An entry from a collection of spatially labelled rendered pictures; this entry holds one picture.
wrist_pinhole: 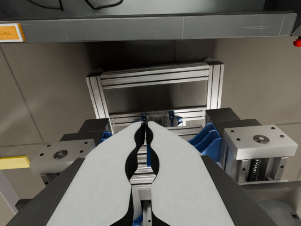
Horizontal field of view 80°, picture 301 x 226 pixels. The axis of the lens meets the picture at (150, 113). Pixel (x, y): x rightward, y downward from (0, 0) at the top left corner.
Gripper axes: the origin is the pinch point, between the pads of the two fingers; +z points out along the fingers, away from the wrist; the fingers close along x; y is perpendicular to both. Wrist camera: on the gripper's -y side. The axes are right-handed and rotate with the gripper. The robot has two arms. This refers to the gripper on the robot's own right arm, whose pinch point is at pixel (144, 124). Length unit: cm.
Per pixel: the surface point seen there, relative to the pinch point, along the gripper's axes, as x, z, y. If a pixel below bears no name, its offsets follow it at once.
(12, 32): -24.5, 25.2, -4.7
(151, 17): 0.7, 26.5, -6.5
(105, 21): -7.7, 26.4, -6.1
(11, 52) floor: -97, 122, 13
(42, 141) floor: -98, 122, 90
